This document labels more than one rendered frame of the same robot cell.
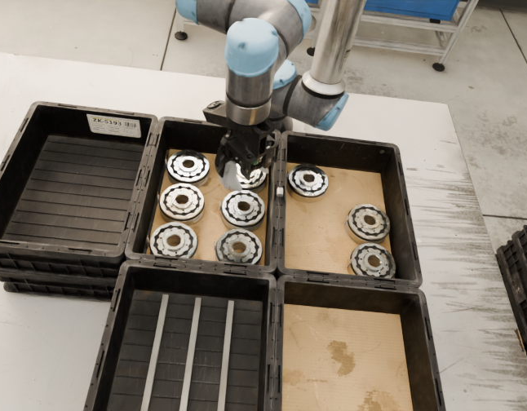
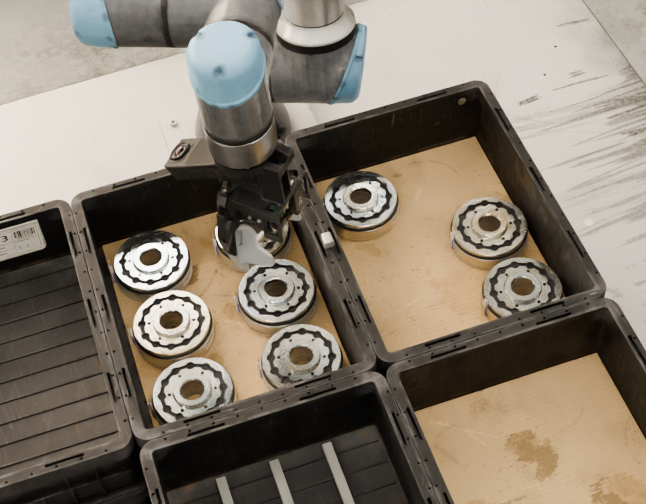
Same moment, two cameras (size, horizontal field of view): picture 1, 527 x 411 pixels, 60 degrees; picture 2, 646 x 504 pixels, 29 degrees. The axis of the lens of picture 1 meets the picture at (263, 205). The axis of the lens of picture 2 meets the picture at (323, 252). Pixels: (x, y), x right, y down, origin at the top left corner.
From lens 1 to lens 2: 0.59 m
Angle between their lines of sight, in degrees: 4
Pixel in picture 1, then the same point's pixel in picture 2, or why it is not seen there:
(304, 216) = (381, 262)
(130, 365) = not seen: outside the picture
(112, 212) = (63, 390)
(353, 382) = (566, 481)
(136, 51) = not seen: outside the picture
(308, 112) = (311, 83)
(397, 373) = (627, 440)
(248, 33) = (217, 49)
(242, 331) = (365, 481)
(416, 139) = (514, 40)
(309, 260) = (420, 330)
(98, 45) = not seen: outside the picture
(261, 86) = (259, 108)
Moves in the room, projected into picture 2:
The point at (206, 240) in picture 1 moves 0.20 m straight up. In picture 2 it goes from (241, 369) to (222, 278)
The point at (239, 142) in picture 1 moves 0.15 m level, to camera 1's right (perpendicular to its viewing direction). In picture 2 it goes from (246, 192) to (378, 167)
